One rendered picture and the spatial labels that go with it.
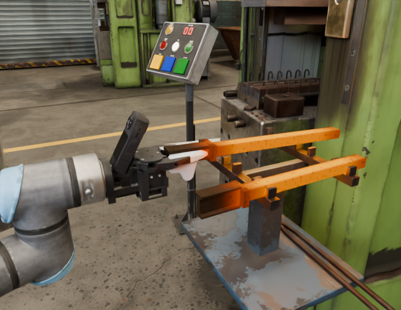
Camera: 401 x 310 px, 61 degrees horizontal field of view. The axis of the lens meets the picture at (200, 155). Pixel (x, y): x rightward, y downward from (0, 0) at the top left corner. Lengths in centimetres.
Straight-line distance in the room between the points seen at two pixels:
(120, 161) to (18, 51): 847
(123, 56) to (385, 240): 531
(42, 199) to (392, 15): 90
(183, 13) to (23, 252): 583
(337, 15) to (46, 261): 98
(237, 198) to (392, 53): 61
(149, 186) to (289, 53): 113
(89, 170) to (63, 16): 851
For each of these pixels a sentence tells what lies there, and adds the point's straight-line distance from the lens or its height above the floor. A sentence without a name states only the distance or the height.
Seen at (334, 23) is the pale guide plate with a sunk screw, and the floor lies 122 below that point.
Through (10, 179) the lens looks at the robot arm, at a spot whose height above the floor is 101.
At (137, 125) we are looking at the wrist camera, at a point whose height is 107.
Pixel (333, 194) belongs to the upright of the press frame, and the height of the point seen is 69.
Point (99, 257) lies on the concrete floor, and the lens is 206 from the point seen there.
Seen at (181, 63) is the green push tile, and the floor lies 102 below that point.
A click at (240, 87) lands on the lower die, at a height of 96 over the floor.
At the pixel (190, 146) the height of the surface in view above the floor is 101.
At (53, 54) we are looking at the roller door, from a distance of 909.
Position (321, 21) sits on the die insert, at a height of 122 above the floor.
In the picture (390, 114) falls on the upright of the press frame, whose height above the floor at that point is 99.
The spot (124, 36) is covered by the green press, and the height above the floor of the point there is 84.
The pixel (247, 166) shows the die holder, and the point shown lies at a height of 71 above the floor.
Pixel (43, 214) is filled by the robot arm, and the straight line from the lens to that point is 63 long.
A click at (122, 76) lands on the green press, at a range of 613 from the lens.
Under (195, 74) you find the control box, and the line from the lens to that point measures 169.
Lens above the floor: 126
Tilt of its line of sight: 23 degrees down
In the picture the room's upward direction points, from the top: straight up
